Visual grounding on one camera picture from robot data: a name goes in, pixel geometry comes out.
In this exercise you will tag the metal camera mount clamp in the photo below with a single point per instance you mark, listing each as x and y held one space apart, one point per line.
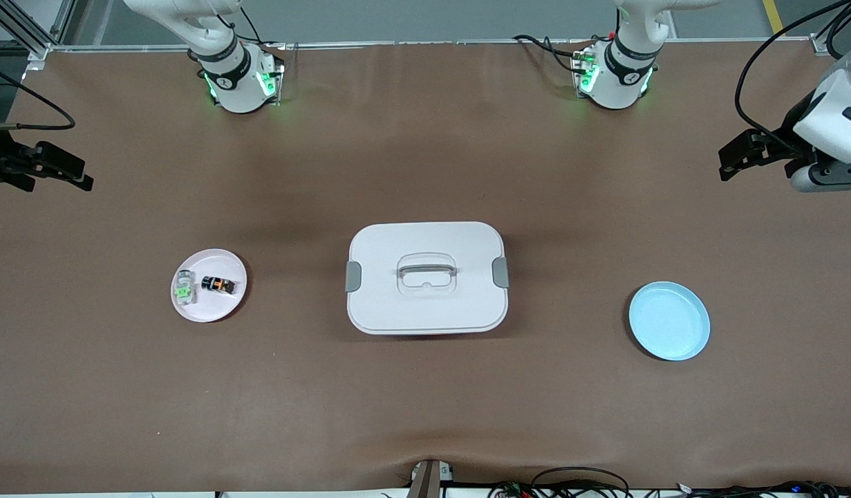
428 481

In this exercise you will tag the pink round plate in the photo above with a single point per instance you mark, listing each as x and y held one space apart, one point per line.
218 308

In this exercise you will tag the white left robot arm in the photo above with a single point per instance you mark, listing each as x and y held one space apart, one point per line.
622 83

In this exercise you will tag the metal table edge rail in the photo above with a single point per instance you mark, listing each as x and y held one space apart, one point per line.
432 43

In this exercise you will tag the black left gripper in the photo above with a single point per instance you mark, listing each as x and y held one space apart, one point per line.
784 148

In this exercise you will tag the brown table mat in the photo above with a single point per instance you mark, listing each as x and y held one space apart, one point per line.
425 401

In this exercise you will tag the yellow floor tape strip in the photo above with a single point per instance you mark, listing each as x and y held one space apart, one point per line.
773 17

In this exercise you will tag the light blue round plate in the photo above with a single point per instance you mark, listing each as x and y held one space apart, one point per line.
669 321

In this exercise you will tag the white lidded storage box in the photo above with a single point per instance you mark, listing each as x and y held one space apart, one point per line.
425 304

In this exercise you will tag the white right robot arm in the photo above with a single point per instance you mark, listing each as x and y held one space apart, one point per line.
238 90

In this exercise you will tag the aluminium frame post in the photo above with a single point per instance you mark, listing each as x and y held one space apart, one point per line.
38 52
820 45

